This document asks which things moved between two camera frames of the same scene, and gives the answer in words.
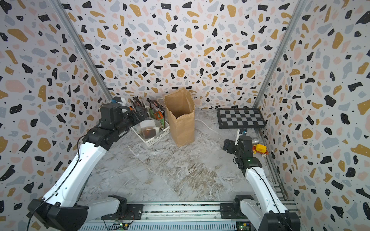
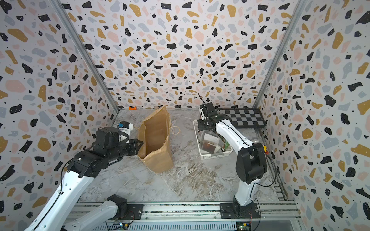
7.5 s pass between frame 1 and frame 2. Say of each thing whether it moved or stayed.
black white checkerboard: stayed
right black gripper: moved
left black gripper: moved
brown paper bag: moved
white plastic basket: moved
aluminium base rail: stayed
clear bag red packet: moved
